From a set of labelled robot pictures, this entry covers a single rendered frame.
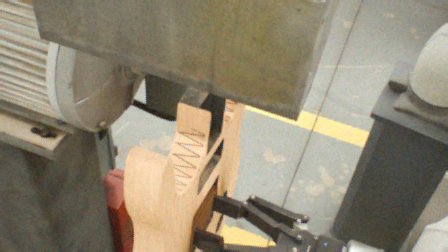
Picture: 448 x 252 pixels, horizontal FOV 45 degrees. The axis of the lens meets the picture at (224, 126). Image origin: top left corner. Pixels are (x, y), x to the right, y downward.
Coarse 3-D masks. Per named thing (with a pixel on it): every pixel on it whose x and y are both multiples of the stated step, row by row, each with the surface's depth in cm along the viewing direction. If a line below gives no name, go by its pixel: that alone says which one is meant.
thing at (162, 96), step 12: (156, 84) 111; (168, 84) 110; (180, 84) 109; (156, 96) 114; (168, 96) 112; (180, 96) 111; (144, 108) 120; (156, 108) 117; (168, 108) 115; (168, 120) 123
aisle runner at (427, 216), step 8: (440, 184) 226; (440, 192) 223; (432, 200) 220; (440, 200) 220; (432, 208) 217; (440, 208) 217; (424, 216) 214; (432, 216) 214; (440, 216) 215; (416, 224) 211; (424, 224) 212; (416, 232) 209; (416, 240) 206; (408, 248) 204
